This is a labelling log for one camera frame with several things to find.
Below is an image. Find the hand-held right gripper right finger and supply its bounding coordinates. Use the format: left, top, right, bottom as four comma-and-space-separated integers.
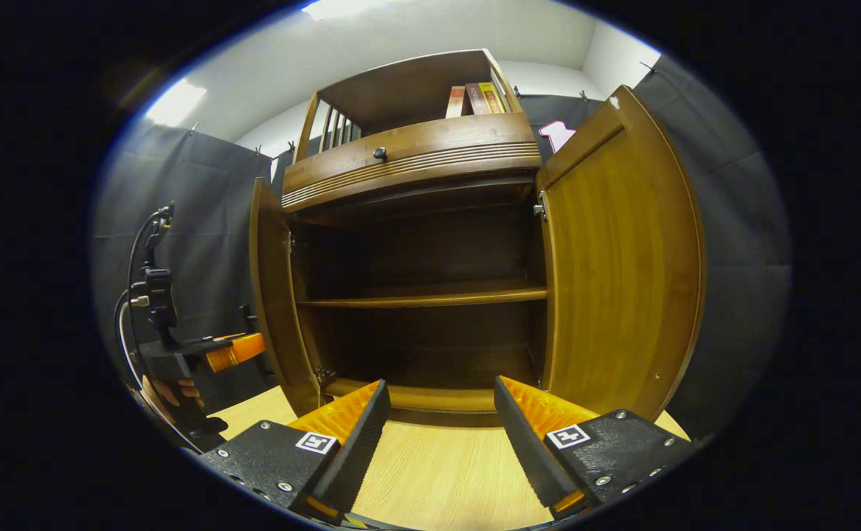
494, 375, 696, 521

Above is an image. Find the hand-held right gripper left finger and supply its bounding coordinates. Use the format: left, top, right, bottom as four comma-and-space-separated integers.
198, 378, 393, 521

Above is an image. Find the wooden cabinet door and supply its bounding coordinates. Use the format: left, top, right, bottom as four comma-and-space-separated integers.
248, 177, 324, 417
535, 85, 706, 423

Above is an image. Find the wooden double-door shoe cabinet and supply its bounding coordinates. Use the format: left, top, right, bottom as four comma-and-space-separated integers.
248, 48, 706, 428

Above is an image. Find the wooden inner cabinet shelf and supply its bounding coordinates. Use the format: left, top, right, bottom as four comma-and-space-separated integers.
297, 280, 549, 309

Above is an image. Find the wooden ribbed cabinet drawer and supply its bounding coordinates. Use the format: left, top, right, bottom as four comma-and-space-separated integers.
281, 112, 543, 215

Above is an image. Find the black backdrop cloth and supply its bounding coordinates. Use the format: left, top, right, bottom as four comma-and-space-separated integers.
91, 55, 792, 443

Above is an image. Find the ceiling light panel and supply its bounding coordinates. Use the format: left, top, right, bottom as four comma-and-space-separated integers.
301, 0, 401, 21
142, 77, 208, 128

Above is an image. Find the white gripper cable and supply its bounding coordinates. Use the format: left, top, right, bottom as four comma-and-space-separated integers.
114, 290, 152, 399

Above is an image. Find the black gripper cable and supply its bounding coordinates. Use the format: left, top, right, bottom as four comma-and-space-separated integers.
126, 210, 162, 310

